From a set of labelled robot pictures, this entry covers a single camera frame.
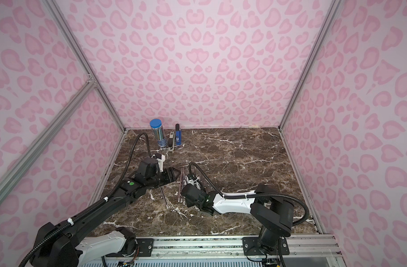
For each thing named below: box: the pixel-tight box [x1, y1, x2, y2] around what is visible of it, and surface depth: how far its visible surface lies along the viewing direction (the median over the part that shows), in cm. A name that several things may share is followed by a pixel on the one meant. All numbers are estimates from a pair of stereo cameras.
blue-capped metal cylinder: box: [149, 119, 168, 148], surface depth 100 cm
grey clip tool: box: [167, 131, 176, 152], surface depth 112 cm
